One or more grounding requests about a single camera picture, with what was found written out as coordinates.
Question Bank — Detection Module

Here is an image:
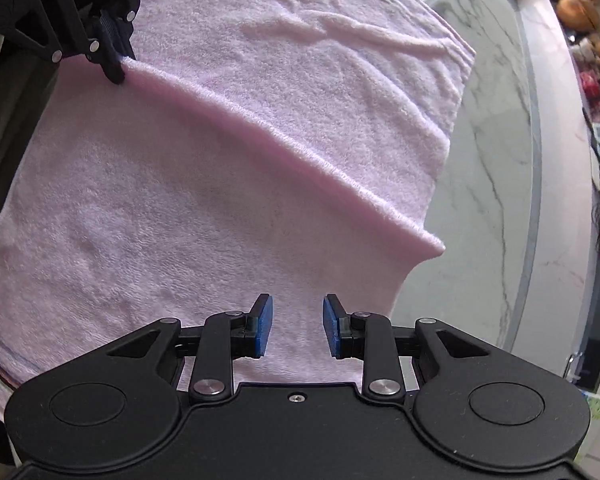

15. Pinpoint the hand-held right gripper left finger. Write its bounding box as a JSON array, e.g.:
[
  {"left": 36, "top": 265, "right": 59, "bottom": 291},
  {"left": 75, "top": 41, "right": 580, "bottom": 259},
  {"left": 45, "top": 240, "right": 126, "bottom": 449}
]
[{"left": 105, "top": 294, "right": 275, "bottom": 404}]

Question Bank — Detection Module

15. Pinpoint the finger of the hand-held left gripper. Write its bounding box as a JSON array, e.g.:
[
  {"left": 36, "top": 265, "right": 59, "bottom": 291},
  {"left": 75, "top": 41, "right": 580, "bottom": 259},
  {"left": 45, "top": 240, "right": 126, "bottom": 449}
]
[
  {"left": 7, "top": 0, "right": 127, "bottom": 85},
  {"left": 100, "top": 0, "right": 162, "bottom": 63}
]

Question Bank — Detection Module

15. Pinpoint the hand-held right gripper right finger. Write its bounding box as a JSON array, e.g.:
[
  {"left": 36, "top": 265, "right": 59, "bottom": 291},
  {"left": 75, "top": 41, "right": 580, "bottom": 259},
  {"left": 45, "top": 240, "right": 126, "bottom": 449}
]
[{"left": 322, "top": 294, "right": 497, "bottom": 404}]

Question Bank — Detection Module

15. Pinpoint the pink striped towel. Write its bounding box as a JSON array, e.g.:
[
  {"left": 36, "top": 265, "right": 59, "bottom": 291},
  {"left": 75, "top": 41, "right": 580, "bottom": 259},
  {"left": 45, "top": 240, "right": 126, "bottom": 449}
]
[{"left": 0, "top": 0, "right": 477, "bottom": 412}]

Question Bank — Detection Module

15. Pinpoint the green paper sheet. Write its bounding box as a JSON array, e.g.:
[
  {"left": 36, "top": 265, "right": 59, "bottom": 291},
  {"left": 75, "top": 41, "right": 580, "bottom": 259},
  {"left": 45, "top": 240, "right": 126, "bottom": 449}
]
[{"left": 580, "top": 390, "right": 600, "bottom": 424}]

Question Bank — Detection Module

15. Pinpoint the red box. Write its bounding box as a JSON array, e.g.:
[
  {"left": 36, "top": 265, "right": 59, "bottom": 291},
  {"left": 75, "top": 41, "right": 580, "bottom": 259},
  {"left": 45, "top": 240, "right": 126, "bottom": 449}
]
[{"left": 579, "top": 71, "right": 600, "bottom": 106}]

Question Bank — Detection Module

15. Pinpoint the golden gourd ornament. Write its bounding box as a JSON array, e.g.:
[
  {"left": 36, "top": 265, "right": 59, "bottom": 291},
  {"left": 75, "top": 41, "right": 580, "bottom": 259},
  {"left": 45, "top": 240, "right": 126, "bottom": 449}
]
[{"left": 556, "top": 0, "right": 600, "bottom": 31}]

